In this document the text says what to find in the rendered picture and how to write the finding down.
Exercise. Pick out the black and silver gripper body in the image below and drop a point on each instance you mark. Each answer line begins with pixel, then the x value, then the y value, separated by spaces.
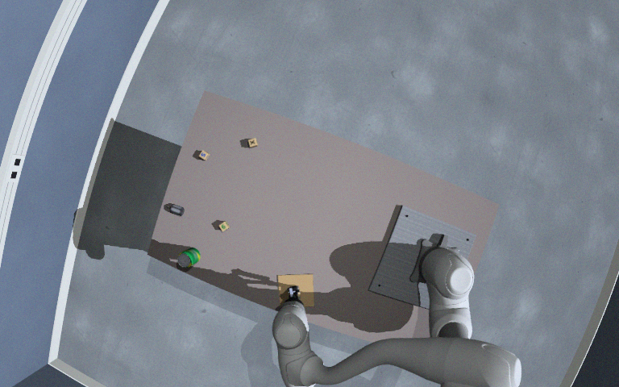
pixel 294 299

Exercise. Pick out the green and yellow drink can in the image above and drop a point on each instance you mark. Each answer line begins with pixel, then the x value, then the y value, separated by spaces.
pixel 188 257

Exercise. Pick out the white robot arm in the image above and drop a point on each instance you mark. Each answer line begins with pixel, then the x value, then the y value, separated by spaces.
pixel 450 362

